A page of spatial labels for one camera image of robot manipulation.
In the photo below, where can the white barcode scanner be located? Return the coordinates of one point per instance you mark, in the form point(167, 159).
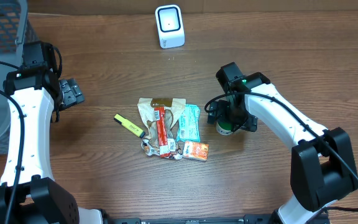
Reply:
point(171, 33)

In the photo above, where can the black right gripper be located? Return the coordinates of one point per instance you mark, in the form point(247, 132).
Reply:
point(232, 121)

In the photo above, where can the yellow highlighter marker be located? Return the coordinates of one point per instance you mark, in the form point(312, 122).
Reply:
point(140, 133)

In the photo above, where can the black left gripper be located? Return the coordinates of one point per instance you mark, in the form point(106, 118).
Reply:
point(72, 94)

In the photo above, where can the beige paper snack bag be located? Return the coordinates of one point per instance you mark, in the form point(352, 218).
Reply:
point(173, 108)

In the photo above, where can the silver snack wrapper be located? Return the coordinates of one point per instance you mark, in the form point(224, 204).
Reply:
point(172, 151)

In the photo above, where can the red snack bar wrapper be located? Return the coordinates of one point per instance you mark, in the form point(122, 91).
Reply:
point(159, 114)

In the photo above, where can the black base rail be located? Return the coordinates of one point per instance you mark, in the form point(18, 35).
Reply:
point(197, 220)

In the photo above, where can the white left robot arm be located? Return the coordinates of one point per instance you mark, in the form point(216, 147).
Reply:
point(36, 95)

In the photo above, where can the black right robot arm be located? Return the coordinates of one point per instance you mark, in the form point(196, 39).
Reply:
point(323, 168)

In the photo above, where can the teal tissue packet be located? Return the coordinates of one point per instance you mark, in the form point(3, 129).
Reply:
point(188, 124)

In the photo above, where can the green lid jar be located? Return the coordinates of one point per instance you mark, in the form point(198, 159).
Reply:
point(226, 128)

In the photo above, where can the orange small box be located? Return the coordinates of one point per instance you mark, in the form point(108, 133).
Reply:
point(196, 151)

